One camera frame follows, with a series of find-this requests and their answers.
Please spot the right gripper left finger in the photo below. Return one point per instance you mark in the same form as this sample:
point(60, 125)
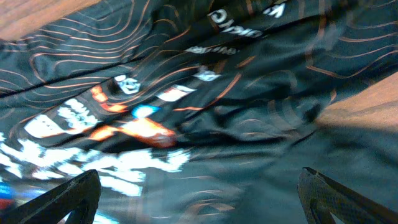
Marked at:
point(76, 199)

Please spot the black printed cycling jersey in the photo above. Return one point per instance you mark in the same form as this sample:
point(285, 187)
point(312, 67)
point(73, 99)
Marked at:
point(197, 111)

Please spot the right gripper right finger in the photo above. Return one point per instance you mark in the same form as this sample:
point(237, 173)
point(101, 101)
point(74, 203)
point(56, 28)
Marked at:
point(323, 199)

